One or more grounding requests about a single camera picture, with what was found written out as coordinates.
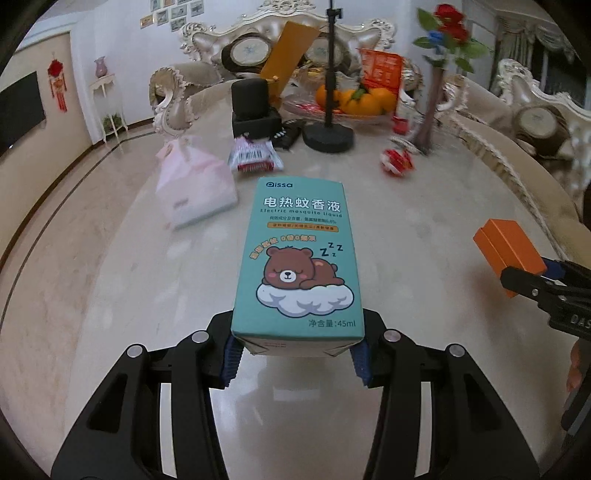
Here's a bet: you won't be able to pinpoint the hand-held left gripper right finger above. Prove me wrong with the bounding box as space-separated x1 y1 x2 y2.
348 308 541 480

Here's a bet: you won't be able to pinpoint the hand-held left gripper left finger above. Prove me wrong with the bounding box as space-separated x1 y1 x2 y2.
50 310 243 480

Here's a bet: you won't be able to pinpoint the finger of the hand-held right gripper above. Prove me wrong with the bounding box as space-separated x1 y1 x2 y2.
541 259 591 286
501 266 591 306

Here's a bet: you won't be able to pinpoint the orange box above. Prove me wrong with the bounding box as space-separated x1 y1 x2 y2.
473 218 548 298

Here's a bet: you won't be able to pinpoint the teal bear print box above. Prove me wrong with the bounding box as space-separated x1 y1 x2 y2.
231 176 365 357

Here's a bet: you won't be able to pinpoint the person's right hand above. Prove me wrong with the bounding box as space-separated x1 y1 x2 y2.
567 342 586 393

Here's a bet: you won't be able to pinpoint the round patterned cushion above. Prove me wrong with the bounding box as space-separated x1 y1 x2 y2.
222 37 274 75
302 39 347 70
515 105 573 158

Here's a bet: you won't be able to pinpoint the fringed beige sofa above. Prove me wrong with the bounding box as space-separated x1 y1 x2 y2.
443 58 591 259

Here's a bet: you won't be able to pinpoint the pink tissue pack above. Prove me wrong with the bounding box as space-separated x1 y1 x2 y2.
154 136 239 230

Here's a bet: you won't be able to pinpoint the red crumpled wrapper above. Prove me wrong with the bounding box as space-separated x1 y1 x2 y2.
379 147 415 178

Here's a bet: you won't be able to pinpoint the dark purple glass vase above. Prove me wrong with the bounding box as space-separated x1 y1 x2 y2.
413 60 444 155

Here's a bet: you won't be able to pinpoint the crumpled white plastic packet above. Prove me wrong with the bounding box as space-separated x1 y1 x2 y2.
228 135 286 174

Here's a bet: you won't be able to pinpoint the beige curtain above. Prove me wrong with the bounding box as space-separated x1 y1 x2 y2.
496 14 578 88

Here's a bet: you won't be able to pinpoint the black pole stand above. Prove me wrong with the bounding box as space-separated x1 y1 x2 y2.
302 0 355 153

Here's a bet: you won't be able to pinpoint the glass fruit tray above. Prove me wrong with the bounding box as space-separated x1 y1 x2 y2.
281 90 402 126

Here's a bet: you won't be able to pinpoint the orange fruit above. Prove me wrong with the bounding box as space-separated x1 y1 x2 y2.
316 85 342 110
344 90 382 115
369 87 398 112

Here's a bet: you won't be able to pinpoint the black remote control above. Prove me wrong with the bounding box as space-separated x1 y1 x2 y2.
272 121 303 149

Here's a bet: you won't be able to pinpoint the black box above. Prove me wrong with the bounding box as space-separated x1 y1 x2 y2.
232 113 282 140

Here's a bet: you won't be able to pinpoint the artificial red blue flowers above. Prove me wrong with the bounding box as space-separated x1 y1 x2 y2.
413 4 492 75

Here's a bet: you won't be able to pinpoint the black speaker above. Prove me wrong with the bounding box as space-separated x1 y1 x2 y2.
231 79 271 121

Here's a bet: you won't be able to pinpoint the white plant stand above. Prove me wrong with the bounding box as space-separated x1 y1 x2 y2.
90 74 127 137

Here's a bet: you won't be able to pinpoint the carved cream sofa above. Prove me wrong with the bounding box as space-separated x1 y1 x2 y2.
149 0 423 139

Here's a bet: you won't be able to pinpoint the black television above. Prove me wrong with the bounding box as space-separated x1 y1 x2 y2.
0 71 47 155

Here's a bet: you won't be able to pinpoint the red knot wall hanging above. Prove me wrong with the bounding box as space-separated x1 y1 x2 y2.
47 59 69 112

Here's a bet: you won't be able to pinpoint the group of wall photos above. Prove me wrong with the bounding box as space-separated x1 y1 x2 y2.
139 0 206 31

